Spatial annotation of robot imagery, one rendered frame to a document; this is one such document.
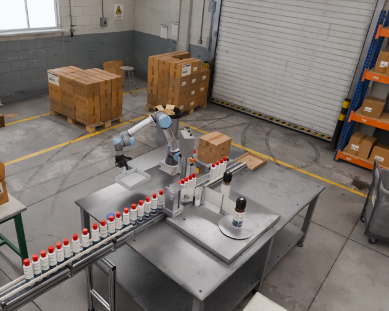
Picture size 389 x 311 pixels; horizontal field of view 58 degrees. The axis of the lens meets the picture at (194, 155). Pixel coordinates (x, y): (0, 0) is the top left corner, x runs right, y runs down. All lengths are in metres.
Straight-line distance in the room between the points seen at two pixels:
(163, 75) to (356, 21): 3.59
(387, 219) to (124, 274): 3.03
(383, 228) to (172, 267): 2.86
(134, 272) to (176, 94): 4.32
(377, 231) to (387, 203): 0.42
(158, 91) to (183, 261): 5.05
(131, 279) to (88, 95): 3.73
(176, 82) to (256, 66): 1.79
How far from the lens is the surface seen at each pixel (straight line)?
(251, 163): 4.12
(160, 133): 6.00
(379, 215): 4.64
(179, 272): 2.66
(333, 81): 7.11
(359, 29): 6.92
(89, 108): 6.40
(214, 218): 3.08
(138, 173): 3.48
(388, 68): 6.27
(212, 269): 2.71
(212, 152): 3.83
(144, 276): 3.45
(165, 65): 7.06
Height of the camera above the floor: 2.76
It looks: 28 degrees down
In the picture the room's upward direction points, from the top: 6 degrees clockwise
